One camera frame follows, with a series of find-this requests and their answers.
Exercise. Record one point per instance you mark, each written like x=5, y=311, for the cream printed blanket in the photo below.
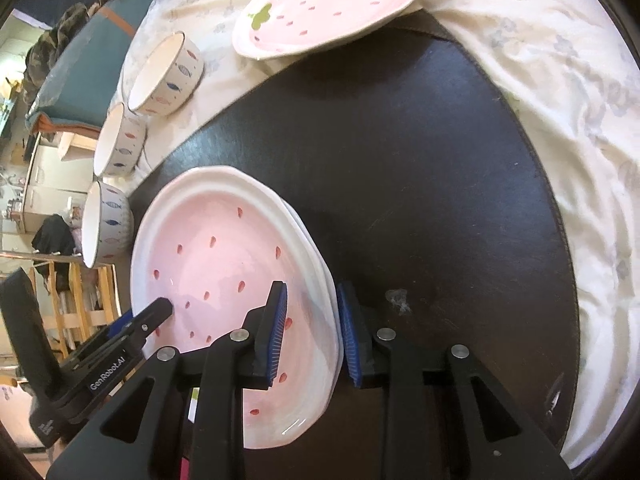
x=550, y=60

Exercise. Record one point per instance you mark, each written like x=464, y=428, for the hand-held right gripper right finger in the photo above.
x=347, y=332

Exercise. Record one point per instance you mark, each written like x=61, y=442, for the teal cushion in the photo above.
x=95, y=60

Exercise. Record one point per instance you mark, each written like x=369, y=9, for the black cloth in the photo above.
x=52, y=235

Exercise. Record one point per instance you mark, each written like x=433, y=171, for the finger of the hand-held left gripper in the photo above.
x=152, y=317
x=117, y=327

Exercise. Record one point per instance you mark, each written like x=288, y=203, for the pink strawberry plate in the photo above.
x=215, y=260
x=325, y=5
x=327, y=285

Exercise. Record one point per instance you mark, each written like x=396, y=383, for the dark brown leather mat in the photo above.
x=400, y=160

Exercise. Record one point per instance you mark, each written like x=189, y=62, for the wooden rack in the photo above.
x=70, y=300

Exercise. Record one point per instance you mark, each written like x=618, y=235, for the white cabinet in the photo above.
x=55, y=175

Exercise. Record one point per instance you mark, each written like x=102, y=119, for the camouflage cloth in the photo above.
x=55, y=45

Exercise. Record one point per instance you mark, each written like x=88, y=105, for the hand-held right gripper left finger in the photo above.
x=277, y=332

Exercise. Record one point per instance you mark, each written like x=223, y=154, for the white fish-pattern bowl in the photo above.
x=112, y=225
x=175, y=80
x=127, y=140

